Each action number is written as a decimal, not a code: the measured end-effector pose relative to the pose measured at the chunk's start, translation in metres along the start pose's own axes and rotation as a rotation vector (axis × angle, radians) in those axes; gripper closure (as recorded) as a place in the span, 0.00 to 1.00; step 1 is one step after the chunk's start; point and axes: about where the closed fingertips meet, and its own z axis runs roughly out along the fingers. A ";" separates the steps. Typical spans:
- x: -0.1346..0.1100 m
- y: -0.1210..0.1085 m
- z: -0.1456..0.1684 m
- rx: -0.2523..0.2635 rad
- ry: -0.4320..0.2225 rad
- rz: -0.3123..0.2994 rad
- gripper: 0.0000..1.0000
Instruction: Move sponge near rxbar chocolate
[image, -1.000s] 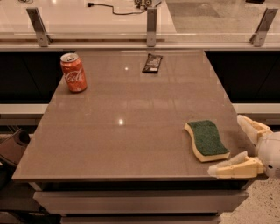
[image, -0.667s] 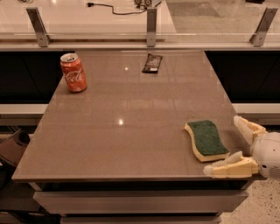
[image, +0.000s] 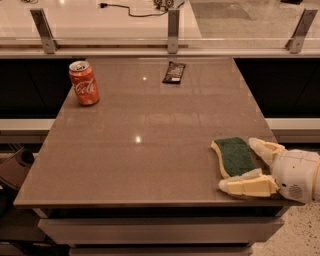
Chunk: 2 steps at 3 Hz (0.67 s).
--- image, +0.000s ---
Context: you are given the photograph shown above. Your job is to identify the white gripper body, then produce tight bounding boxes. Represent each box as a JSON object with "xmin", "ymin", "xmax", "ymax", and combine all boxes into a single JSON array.
[{"xmin": 271, "ymin": 150, "xmax": 320, "ymax": 203}]

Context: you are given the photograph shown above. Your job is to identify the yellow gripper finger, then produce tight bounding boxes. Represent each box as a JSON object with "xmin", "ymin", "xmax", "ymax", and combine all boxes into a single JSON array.
[
  {"xmin": 218, "ymin": 175, "xmax": 279, "ymax": 197},
  {"xmin": 249, "ymin": 138, "xmax": 286, "ymax": 167}
]

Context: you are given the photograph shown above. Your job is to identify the green and yellow sponge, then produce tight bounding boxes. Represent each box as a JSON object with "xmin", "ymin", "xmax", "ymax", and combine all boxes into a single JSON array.
[{"xmin": 211, "ymin": 137, "xmax": 262, "ymax": 179}]

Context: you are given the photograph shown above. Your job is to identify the black rxbar chocolate wrapper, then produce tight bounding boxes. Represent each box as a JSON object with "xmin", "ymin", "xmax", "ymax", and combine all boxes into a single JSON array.
[{"xmin": 162, "ymin": 61, "xmax": 186, "ymax": 84}]

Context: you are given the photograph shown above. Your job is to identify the grey drawer cabinet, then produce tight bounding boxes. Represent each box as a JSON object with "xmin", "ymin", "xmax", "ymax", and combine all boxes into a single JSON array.
[{"xmin": 38, "ymin": 216, "xmax": 284, "ymax": 256}]

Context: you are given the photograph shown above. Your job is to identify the red coca-cola can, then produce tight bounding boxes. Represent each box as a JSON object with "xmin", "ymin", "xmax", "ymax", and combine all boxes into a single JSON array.
[{"xmin": 69, "ymin": 61, "xmax": 100, "ymax": 106}]

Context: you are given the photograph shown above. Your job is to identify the dark chair at left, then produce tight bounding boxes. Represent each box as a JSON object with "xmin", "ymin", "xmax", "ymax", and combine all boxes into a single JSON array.
[{"xmin": 0, "ymin": 148, "xmax": 34, "ymax": 216}]

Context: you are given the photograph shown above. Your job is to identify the right metal railing bracket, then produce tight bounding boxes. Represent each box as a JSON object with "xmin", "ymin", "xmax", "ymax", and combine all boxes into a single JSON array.
[{"xmin": 285, "ymin": 9, "xmax": 318, "ymax": 54}]

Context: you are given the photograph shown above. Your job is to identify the metal railing bracket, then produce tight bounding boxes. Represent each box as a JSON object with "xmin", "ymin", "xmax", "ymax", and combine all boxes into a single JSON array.
[
  {"xmin": 30, "ymin": 8, "xmax": 58, "ymax": 54},
  {"xmin": 167, "ymin": 9, "xmax": 180, "ymax": 54},
  {"xmin": 285, "ymin": 9, "xmax": 318, "ymax": 54}
]

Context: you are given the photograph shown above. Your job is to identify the middle metal railing bracket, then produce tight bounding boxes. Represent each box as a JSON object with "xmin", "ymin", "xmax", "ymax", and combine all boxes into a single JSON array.
[{"xmin": 167, "ymin": 9, "xmax": 180, "ymax": 54}]

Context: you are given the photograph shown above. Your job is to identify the black power cable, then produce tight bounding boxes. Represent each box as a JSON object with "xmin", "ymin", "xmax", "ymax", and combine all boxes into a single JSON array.
[{"xmin": 98, "ymin": 2, "xmax": 169, "ymax": 18}]

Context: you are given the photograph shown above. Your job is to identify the left metal railing bracket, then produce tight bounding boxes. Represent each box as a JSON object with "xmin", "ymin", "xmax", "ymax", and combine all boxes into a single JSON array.
[{"xmin": 30, "ymin": 8, "xmax": 58, "ymax": 54}]

